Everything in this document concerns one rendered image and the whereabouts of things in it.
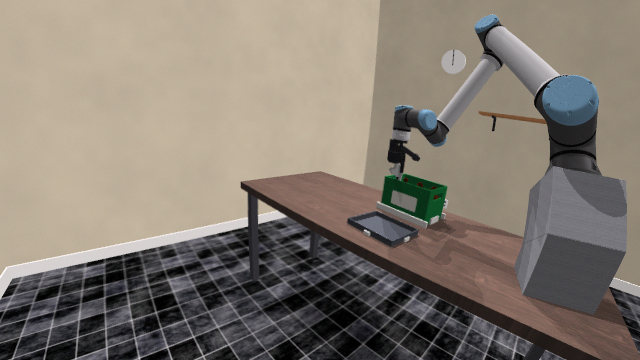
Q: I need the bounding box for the green bottle crate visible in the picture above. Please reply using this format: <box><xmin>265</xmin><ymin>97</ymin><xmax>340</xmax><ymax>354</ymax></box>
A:
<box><xmin>381</xmin><ymin>174</ymin><xmax>444</xmax><ymax>224</ymax></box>

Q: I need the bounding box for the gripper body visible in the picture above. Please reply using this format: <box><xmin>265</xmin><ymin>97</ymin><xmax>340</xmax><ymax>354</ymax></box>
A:
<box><xmin>387</xmin><ymin>139</ymin><xmax>407</xmax><ymax>164</ymax></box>

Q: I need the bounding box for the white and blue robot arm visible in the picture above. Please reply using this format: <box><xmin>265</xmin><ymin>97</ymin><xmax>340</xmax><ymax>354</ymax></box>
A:
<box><xmin>392</xmin><ymin>15</ymin><xmax>602</xmax><ymax>176</ymax></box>

